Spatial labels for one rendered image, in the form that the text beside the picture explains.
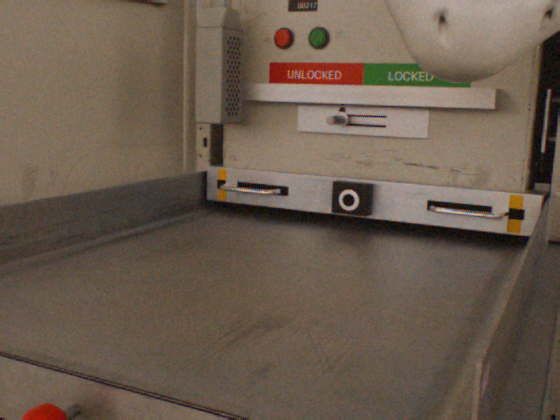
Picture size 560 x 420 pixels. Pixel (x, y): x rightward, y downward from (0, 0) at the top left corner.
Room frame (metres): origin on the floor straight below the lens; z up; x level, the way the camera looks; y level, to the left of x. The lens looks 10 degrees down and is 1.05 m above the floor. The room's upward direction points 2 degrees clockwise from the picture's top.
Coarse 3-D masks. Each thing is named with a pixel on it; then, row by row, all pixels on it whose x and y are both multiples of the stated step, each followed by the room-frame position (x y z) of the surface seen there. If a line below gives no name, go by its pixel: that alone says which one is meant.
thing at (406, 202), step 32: (288, 192) 1.05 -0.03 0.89; (320, 192) 1.02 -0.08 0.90; (384, 192) 0.98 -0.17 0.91; (416, 192) 0.96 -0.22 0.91; (448, 192) 0.94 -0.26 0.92; (480, 192) 0.92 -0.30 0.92; (512, 192) 0.90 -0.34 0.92; (544, 192) 0.92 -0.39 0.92; (448, 224) 0.93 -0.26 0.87; (480, 224) 0.91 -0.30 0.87
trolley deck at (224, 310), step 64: (128, 256) 0.78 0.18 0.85; (192, 256) 0.79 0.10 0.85; (256, 256) 0.80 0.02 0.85; (320, 256) 0.81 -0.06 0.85; (384, 256) 0.82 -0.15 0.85; (448, 256) 0.83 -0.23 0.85; (0, 320) 0.54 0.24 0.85; (64, 320) 0.55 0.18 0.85; (128, 320) 0.55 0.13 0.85; (192, 320) 0.56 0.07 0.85; (256, 320) 0.56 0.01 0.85; (320, 320) 0.57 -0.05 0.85; (384, 320) 0.57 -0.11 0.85; (448, 320) 0.58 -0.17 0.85; (0, 384) 0.47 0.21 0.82; (64, 384) 0.44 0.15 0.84; (128, 384) 0.42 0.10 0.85; (192, 384) 0.43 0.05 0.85; (256, 384) 0.43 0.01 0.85; (320, 384) 0.43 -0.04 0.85; (384, 384) 0.44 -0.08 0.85; (512, 384) 0.45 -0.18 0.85
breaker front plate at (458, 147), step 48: (240, 0) 1.10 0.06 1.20; (288, 0) 1.06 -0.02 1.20; (336, 0) 1.03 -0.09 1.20; (336, 48) 1.03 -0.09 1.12; (384, 48) 0.99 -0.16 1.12; (528, 96) 0.91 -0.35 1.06; (240, 144) 1.10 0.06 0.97; (288, 144) 1.06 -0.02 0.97; (336, 144) 1.02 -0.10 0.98; (384, 144) 0.99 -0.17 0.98; (432, 144) 0.96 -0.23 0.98; (480, 144) 0.93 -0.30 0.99
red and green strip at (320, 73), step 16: (272, 64) 1.07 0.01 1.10; (288, 64) 1.06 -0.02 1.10; (304, 64) 1.05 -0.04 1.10; (320, 64) 1.04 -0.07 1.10; (336, 64) 1.03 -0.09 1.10; (352, 64) 1.01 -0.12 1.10; (368, 64) 1.00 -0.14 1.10; (384, 64) 0.99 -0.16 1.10; (400, 64) 0.98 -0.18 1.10; (416, 64) 0.97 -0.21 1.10; (272, 80) 1.07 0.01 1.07; (288, 80) 1.06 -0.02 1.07; (304, 80) 1.05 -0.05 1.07; (320, 80) 1.04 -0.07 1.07; (336, 80) 1.03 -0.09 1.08; (352, 80) 1.01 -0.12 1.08; (368, 80) 1.00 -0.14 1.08; (384, 80) 0.99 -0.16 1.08; (400, 80) 0.98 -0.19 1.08; (416, 80) 0.97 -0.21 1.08; (432, 80) 0.96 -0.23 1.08
